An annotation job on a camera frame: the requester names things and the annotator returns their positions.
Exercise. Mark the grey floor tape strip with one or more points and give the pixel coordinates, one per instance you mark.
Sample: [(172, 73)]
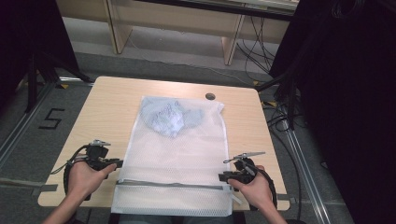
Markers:
[(25, 183)]

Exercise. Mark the black metal stand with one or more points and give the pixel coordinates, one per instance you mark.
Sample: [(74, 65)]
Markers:
[(32, 84), (291, 99)]

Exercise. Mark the light blue printed garment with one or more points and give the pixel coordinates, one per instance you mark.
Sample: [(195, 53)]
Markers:
[(169, 119)]

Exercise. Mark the light wooden desk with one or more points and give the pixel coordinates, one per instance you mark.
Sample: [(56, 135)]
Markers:
[(174, 18)]

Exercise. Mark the person's right hand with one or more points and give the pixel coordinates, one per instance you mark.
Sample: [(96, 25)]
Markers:
[(257, 191)]

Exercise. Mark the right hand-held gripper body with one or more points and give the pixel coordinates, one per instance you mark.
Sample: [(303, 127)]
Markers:
[(246, 172)]

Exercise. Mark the person's left hand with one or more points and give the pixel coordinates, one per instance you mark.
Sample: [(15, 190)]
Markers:
[(82, 180)]

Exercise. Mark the black curtain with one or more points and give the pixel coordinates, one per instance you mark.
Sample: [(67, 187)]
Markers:
[(348, 102), (28, 37)]

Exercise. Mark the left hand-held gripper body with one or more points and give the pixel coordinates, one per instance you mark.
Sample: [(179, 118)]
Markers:
[(96, 153)]

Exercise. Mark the metal floor rail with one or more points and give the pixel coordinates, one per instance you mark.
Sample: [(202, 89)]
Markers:
[(21, 124), (306, 174)]

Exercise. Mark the yellow floor tape piece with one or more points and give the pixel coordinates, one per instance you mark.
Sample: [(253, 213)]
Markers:
[(256, 83), (272, 103), (64, 86)]

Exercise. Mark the white mesh laundry bag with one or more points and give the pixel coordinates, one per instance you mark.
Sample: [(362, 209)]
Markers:
[(177, 174)]

